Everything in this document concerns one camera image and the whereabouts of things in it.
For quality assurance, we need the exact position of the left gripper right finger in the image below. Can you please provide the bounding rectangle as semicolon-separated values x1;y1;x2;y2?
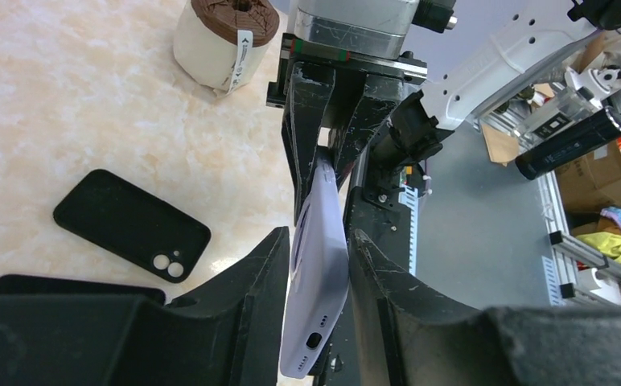
349;229;621;385

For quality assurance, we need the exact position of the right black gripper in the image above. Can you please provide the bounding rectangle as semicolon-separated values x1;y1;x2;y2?
266;1;457;222

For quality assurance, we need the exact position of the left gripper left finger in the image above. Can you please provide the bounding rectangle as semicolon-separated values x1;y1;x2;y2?
0;227;290;385

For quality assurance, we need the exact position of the phone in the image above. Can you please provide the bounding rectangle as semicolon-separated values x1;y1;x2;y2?
279;152;349;379

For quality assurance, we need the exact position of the black phone case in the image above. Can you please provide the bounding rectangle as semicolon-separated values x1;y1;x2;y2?
52;169;212;283

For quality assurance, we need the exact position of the black smartphone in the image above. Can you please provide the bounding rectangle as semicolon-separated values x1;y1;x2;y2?
0;274;167;305

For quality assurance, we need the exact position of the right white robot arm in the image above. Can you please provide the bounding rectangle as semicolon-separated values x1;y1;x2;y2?
267;1;621;216

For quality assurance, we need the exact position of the paper cup with label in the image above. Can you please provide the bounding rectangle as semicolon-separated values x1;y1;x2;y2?
173;0;280;97

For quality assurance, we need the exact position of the cardboard box clutter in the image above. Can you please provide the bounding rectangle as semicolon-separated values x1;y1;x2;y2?
555;142;621;212

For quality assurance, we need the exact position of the black flashlight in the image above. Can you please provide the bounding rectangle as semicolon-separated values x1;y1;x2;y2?
514;106;621;180

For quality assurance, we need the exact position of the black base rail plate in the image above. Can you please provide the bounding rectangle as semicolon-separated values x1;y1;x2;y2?
310;154;423;386

